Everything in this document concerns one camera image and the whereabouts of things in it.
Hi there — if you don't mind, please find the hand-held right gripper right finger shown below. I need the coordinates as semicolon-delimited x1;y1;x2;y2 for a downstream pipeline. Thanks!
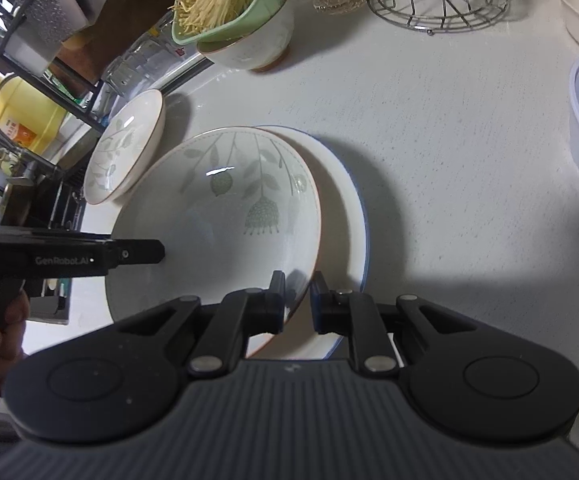
309;270;479;377

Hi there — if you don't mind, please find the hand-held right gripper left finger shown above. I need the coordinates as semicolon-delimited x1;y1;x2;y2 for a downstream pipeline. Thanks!
115;270;287;378

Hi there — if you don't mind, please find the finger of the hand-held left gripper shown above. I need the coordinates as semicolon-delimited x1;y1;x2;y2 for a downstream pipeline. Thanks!
118;238;166;267

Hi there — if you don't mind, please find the large floral ceramic bowl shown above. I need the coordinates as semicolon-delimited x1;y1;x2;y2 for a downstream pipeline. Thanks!
105;127;323;358

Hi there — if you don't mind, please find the blue rimmed white plate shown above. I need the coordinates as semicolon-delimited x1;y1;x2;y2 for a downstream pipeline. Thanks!
246;125;370;361

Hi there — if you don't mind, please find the person's left hand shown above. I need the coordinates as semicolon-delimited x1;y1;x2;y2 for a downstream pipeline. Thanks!
0;290;31;389

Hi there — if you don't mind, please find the small floral ceramic plate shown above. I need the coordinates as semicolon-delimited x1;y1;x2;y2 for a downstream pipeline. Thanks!
83;88;166;206

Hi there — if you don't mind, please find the yellow pot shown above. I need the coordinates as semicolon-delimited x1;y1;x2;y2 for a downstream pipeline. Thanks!
0;72;68;155

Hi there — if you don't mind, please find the black metal shelf rack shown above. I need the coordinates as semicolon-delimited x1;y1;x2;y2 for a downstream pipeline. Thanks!
0;0;210;201

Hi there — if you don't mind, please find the clear plastic box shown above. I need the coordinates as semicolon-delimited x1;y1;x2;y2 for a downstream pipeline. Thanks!
102;22;210;103

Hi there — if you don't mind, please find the white floral bowl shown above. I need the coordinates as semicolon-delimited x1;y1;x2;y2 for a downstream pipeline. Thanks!
196;0;295;72

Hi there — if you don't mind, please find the dimpled clear container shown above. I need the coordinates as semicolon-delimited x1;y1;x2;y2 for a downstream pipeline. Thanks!
0;0;92;61

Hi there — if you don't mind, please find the green bowl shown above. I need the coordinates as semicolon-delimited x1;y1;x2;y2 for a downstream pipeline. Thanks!
170;0;289;45

